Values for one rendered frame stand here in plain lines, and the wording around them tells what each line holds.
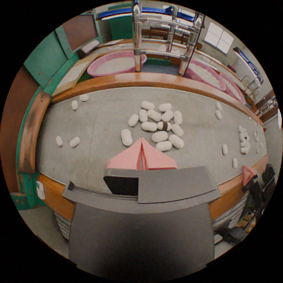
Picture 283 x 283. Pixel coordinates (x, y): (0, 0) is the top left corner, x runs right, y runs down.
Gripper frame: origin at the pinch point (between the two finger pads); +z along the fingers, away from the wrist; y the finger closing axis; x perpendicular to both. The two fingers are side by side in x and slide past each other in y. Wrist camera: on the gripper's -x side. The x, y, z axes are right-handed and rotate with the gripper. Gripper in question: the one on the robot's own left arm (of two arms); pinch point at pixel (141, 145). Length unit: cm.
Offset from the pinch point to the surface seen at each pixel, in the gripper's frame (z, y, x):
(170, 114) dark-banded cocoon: 10.1, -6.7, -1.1
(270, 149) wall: 6, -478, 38
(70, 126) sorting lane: 10.2, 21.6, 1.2
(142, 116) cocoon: 9.6, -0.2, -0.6
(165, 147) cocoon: 4.3, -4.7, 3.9
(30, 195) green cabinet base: -15.5, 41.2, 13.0
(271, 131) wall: 38, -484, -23
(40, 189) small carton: -9.6, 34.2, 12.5
